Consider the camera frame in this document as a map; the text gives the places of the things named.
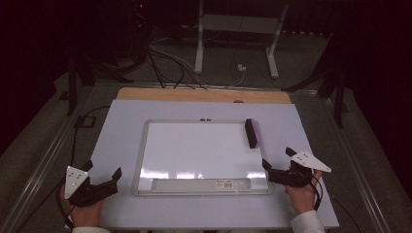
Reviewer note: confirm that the wooden table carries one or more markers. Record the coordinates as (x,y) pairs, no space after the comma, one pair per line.
(194,95)

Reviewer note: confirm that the white plug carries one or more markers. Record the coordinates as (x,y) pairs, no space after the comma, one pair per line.
(241,68)

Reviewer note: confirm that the person's left hand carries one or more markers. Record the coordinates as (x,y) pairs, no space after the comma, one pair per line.
(85,215)

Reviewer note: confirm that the grey metal stand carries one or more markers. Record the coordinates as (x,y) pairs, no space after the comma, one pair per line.
(239,24)

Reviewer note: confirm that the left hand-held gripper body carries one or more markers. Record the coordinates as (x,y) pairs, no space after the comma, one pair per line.
(85,191)

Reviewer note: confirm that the dark device with red light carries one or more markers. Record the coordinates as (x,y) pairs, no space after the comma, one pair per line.
(141,19)

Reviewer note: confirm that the metal floor rail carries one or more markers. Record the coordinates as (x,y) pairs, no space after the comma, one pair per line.
(45,155)
(353,161)
(145,84)

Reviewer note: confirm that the white table cover sheet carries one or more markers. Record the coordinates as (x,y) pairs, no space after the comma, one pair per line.
(123,136)

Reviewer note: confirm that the silver-framed whiteboard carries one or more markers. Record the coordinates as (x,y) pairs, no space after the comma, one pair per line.
(200,152)

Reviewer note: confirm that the person's right hand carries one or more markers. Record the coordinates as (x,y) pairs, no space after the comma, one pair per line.
(302,199)

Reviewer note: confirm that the black square floor plate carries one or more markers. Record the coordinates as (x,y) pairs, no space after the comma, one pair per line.
(85,121)

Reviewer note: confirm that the black tripod stand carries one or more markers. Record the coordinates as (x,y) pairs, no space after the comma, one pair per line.
(73,81)
(338,93)

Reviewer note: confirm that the black and purple whiteboard eraser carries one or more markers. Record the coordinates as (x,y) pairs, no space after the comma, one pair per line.
(251,134)

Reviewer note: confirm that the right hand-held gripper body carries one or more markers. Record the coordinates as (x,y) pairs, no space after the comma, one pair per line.
(299,170)

